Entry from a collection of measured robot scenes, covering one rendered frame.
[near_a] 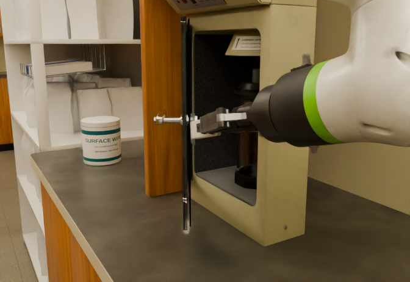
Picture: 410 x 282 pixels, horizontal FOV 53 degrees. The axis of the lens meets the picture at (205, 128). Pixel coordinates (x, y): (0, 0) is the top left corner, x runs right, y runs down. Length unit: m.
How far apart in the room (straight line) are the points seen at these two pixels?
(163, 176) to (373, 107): 0.80
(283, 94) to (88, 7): 1.55
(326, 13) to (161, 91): 0.53
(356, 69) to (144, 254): 0.58
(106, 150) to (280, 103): 1.00
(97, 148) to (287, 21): 0.83
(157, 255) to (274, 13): 0.50
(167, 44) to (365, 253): 0.66
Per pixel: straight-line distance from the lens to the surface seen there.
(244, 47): 0.86
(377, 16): 0.40
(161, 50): 1.05
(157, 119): 0.76
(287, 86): 0.46
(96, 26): 1.94
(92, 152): 1.41
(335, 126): 0.42
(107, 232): 0.93
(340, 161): 1.25
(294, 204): 0.88
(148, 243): 0.88
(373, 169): 1.18
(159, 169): 1.10
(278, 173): 0.82
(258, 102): 0.50
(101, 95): 1.96
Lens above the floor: 1.34
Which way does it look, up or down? 12 degrees down
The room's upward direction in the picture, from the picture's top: straight up
